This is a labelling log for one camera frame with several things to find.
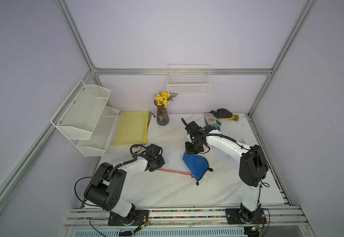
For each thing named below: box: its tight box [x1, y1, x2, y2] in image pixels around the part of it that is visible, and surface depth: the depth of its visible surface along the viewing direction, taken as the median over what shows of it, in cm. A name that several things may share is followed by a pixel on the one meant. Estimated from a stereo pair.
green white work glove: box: [204, 112, 222, 132], surface depth 117 cm
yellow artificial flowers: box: [153, 89, 177, 109], surface depth 98 cm
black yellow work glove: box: [210, 108, 240, 122], surface depth 122 cm
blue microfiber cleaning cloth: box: [182, 150, 210, 181], surface depth 87 cm
